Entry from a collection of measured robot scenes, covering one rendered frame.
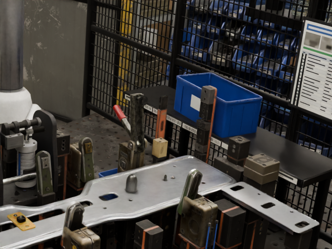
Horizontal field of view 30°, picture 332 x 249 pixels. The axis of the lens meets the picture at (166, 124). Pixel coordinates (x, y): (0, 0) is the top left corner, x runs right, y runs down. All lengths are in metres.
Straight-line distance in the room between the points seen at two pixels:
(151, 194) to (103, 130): 1.24
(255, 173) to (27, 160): 0.67
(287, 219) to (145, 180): 0.42
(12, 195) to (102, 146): 1.06
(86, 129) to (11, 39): 0.91
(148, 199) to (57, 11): 2.85
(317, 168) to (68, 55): 2.71
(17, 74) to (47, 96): 2.45
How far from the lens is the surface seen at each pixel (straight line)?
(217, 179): 1.87
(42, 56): 4.56
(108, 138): 2.86
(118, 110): 1.93
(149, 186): 1.77
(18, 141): 1.67
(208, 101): 2.04
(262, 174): 1.87
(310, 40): 2.07
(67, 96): 4.50
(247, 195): 1.80
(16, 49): 2.17
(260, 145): 2.09
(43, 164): 1.70
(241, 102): 2.09
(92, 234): 1.45
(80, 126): 2.97
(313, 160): 2.04
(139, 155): 1.90
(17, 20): 2.15
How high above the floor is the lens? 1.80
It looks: 21 degrees down
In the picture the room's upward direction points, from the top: 6 degrees clockwise
